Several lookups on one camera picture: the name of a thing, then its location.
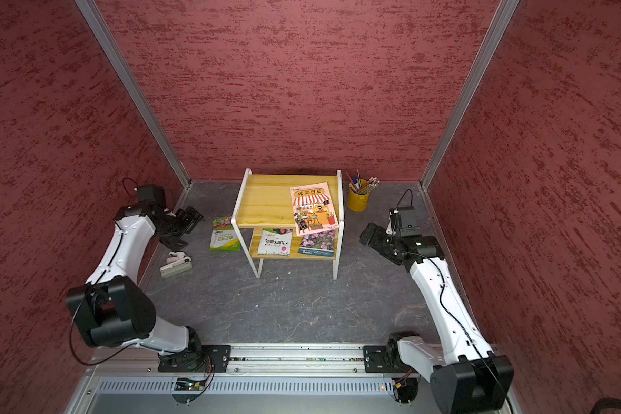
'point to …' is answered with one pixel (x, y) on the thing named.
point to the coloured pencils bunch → (356, 185)
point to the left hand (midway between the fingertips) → (198, 233)
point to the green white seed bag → (224, 236)
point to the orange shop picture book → (313, 209)
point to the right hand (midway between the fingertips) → (369, 246)
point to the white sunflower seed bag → (275, 242)
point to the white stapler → (177, 265)
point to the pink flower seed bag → (321, 243)
